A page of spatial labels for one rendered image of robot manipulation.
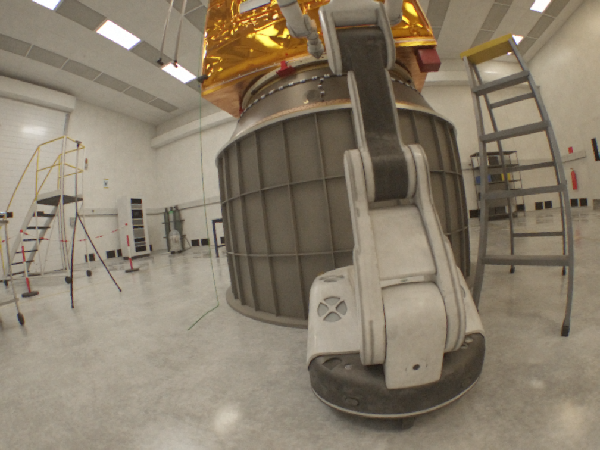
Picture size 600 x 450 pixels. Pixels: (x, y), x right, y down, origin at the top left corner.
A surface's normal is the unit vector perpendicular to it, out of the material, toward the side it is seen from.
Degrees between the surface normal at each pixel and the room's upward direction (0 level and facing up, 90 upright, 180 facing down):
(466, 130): 90
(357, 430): 0
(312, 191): 90
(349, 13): 140
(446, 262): 58
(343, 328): 38
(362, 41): 103
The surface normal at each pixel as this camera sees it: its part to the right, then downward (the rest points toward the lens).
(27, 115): 0.96, -0.11
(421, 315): -0.15, -0.48
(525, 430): -0.11, -0.99
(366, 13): -0.02, 0.79
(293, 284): -0.44, 0.07
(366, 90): -0.14, 0.25
